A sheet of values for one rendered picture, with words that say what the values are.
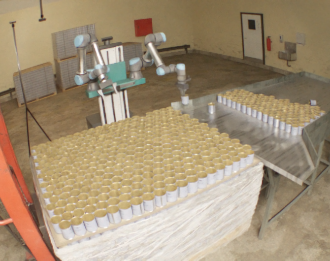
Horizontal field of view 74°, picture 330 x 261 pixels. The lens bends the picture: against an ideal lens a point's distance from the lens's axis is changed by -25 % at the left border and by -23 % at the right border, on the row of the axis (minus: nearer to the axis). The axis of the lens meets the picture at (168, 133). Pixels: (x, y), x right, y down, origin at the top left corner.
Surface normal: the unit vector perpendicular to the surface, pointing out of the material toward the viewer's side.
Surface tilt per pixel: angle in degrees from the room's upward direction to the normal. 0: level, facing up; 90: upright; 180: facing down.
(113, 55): 90
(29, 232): 90
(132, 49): 89
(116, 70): 90
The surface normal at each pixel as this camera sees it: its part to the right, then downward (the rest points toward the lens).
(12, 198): 0.54, 0.33
